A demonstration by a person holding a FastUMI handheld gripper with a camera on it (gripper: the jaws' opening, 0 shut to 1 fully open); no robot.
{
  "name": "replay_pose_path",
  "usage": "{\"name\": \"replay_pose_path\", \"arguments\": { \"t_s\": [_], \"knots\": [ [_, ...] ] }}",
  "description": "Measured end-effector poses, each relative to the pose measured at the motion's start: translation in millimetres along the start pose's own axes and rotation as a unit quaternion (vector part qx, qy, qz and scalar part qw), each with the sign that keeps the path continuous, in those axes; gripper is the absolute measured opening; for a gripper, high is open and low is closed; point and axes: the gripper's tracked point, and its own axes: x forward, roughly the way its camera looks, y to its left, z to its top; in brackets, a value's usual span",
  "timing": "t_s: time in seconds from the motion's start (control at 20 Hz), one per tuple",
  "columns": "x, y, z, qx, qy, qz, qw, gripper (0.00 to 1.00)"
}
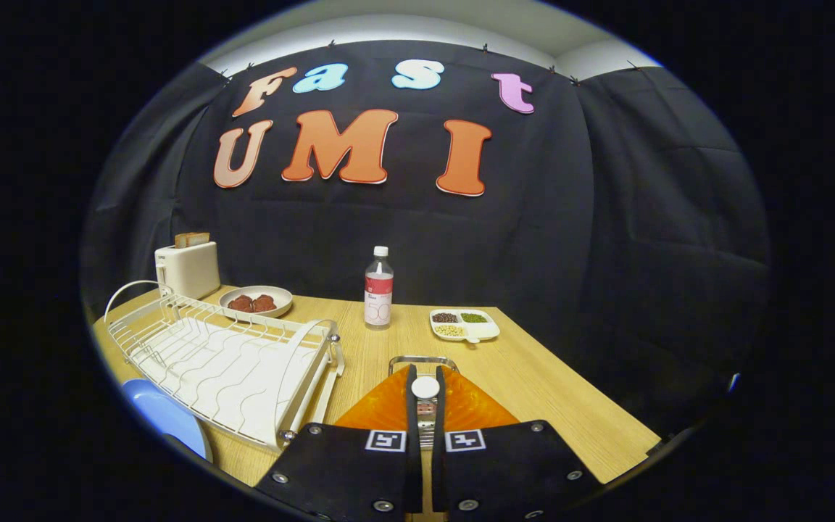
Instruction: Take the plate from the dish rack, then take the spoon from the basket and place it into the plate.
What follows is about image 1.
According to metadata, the white wire dish rack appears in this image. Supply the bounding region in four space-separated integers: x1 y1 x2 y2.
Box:
106 290 346 452

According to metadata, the blue plate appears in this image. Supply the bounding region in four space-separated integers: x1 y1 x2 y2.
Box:
122 378 213 463

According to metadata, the white bowl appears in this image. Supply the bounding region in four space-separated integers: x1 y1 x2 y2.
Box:
219 285 294 319

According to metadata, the white toaster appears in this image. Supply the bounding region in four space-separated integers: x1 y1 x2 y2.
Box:
154 241 221 300

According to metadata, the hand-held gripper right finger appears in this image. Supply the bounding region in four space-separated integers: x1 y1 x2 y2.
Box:
432 366 602 521

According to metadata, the white divided tray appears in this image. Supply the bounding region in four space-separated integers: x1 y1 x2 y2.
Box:
429 309 500 344

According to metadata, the black backdrop cloth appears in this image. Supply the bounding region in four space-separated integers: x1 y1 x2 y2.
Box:
80 40 773 436

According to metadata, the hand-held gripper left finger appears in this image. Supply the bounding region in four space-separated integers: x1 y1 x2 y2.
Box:
254 365 423 521

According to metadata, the metal wire basket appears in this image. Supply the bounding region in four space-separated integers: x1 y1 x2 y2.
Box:
389 355 460 450

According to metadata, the white-handled spoon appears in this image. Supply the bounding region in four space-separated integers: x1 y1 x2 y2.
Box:
412 376 441 450

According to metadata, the clear plastic water bottle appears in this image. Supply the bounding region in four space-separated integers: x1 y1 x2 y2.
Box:
364 246 394 331

